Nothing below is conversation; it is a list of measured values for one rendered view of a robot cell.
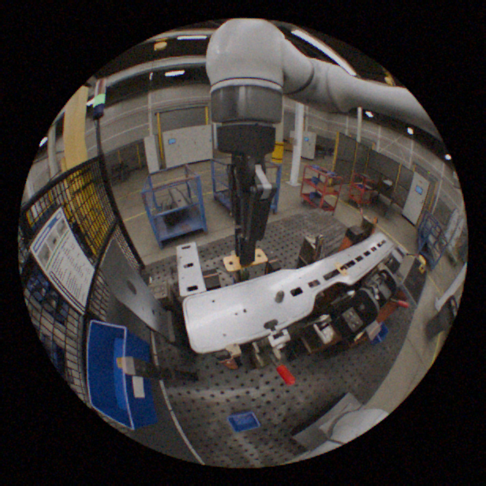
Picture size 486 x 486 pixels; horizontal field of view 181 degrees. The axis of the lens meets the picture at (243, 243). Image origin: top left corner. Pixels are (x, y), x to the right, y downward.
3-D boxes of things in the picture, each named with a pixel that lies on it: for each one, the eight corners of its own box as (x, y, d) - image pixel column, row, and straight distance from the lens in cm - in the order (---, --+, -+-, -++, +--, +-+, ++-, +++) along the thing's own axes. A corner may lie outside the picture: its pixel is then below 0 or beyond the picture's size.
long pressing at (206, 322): (378, 229, 139) (379, 228, 138) (396, 247, 135) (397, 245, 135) (181, 298, 60) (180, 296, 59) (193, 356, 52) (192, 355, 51)
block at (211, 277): (225, 297, 90) (218, 265, 67) (230, 314, 85) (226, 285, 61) (208, 301, 90) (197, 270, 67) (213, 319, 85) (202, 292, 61)
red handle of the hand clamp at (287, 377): (269, 337, 44) (301, 376, 35) (270, 342, 45) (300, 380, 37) (254, 342, 43) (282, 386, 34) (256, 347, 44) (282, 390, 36)
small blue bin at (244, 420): (251, 407, 81) (252, 411, 72) (259, 421, 83) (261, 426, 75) (227, 413, 82) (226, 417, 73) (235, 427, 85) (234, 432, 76)
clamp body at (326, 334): (295, 340, 84) (327, 309, 52) (304, 357, 84) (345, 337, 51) (278, 348, 82) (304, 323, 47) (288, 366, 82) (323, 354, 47)
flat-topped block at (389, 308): (369, 315, 114) (413, 269, 90) (375, 323, 115) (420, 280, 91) (361, 323, 107) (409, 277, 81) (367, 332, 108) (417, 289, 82)
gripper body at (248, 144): (289, 127, 20) (283, 195, 21) (259, 126, 27) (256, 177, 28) (226, 121, 17) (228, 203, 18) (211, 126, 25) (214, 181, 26)
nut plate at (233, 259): (260, 248, 34) (260, 244, 34) (268, 261, 32) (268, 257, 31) (222, 259, 32) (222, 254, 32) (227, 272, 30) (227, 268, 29)
